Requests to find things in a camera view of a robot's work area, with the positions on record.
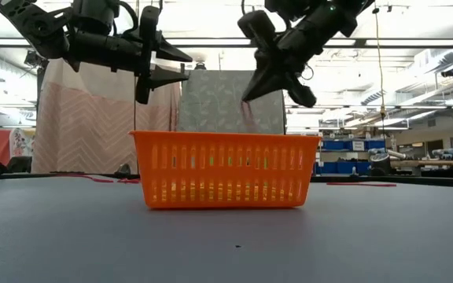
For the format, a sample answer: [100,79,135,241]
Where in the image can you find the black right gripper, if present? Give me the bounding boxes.
[237,0,373,108]

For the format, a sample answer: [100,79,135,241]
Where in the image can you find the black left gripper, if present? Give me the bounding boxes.
[68,0,193,105]

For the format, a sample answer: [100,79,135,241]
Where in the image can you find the orange plastic basket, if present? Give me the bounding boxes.
[129,130,322,210]

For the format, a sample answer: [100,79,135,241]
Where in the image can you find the top-right rubber band pile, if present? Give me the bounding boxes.
[326,181,398,188]

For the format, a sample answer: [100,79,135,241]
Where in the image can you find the green leaf-print cloth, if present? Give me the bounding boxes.
[177,69,287,135]

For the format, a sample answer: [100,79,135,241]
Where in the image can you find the blue storage bin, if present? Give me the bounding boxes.
[322,140,348,152]
[315,160,370,175]
[363,139,387,151]

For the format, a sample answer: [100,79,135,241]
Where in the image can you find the pink chevron cloth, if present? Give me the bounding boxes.
[31,58,183,176]

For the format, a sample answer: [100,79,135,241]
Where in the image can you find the black spotlight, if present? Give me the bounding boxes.
[23,51,50,71]

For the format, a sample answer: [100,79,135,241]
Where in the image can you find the black cylinder roll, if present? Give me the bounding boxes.
[369,152,392,176]

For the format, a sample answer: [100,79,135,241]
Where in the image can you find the pale floral cloth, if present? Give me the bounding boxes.
[9,127,37,159]

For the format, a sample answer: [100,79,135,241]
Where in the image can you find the wooden workbench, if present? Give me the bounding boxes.
[389,158,453,167]

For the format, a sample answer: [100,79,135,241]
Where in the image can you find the grey-blue table mat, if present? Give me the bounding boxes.
[0,175,453,283]

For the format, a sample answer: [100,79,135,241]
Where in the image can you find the grey machine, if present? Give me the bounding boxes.
[430,147,453,160]

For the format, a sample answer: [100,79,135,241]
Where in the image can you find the black hanging cable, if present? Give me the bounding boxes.
[131,100,140,174]

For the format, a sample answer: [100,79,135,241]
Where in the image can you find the thin hanging cable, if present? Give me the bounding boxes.
[371,0,388,130]

